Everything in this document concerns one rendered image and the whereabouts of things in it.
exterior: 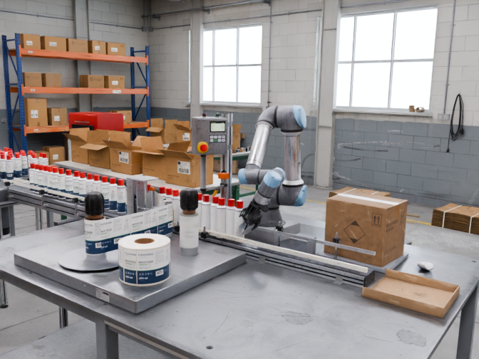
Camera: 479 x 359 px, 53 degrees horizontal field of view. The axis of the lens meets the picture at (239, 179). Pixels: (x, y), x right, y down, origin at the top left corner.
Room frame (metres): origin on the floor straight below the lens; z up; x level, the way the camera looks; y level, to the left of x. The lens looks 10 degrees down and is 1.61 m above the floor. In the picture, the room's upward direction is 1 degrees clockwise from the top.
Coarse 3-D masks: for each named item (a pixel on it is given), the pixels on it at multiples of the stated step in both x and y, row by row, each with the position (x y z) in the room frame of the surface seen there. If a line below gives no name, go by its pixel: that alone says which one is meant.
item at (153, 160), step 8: (160, 136) 4.82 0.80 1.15; (144, 144) 4.64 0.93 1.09; (152, 144) 4.71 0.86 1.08; (160, 144) 4.79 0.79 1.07; (176, 144) 4.41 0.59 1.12; (184, 144) 4.49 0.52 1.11; (144, 152) 4.38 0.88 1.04; (152, 152) 4.44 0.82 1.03; (160, 152) 4.77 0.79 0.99; (144, 160) 4.58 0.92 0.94; (152, 160) 4.51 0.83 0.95; (160, 160) 4.42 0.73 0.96; (144, 168) 4.58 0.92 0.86; (152, 168) 4.51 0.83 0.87; (160, 168) 4.42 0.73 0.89; (152, 176) 4.51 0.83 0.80; (160, 176) 4.42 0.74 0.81
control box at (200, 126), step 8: (192, 120) 2.50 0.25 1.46; (200, 120) 2.44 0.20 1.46; (208, 120) 2.45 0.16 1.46; (216, 120) 2.47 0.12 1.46; (224, 120) 2.48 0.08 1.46; (192, 128) 2.50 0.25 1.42; (200, 128) 2.44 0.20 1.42; (208, 128) 2.45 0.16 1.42; (192, 136) 2.50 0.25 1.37; (200, 136) 2.44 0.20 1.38; (208, 136) 2.45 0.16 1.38; (192, 144) 2.50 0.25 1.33; (200, 144) 2.44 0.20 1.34; (208, 144) 2.45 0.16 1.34; (216, 144) 2.47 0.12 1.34; (224, 144) 2.48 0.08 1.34; (192, 152) 2.50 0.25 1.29; (200, 152) 2.44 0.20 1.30; (208, 152) 2.45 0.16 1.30; (216, 152) 2.47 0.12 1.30; (224, 152) 2.48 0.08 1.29
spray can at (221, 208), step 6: (222, 198) 2.34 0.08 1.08; (222, 204) 2.32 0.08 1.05; (216, 210) 2.34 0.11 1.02; (222, 210) 2.32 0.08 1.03; (216, 216) 2.33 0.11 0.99; (222, 216) 2.32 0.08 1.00; (216, 222) 2.33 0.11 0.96; (222, 222) 2.32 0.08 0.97; (216, 228) 2.33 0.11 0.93; (222, 228) 2.32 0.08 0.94
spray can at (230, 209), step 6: (228, 204) 2.31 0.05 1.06; (234, 204) 2.31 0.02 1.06; (228, 210) 2.30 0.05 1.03; (234, 210) 2.30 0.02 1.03; (228, 216) 2.30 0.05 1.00; (234, 216) 2.30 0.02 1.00; (228, 222) 2.30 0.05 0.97; (234, 222) 2.30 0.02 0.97; (228, 228) 2.30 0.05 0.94; (228, 234) 2.30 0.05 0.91
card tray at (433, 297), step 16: (400, 272) 1.94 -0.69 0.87; (368, 288) 1.76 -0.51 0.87; (384, 288) 1.84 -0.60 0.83; (400, 288) 1.84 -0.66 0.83; (416, 288) 1.85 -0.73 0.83; (432, 288) 1.85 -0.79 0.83; (448, 288) 1.83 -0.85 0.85; (400, 304) 1.68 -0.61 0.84; (416, 304) 1.65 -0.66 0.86; (432, 304) 1.70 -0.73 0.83; (448, 304) 1.66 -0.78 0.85
